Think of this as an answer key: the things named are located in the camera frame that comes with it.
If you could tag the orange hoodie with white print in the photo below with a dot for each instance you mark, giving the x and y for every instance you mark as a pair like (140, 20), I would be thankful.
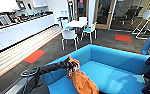
(81, 81)

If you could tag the large blue sofa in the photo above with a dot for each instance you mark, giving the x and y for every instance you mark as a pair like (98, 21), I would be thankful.
(107, 66)

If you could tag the white square table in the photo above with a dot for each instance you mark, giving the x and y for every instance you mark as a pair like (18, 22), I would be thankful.
(76, 24)

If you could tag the blue white recycling bin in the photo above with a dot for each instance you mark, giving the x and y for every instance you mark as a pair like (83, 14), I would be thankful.
(62, 15)

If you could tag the glass door with red sign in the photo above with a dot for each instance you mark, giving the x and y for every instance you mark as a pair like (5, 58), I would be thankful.
(80, 8)

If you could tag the wooden framed glass door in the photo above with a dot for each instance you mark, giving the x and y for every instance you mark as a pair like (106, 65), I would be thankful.
(103, 13)

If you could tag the white kitchen counter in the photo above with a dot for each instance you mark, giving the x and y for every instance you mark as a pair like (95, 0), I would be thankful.
(17, 33)

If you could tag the black office chair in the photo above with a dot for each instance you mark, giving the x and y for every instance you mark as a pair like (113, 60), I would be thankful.
(132, 14)

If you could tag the bright white upper cabinet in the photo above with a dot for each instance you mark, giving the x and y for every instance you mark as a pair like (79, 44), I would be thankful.
(2, 5)

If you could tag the white wall cabinet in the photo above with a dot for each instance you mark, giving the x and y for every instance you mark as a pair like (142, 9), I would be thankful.
(40, 2)

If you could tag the black picture frame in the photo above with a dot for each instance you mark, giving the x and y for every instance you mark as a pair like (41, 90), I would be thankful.
(21, 5)
(4, 19)

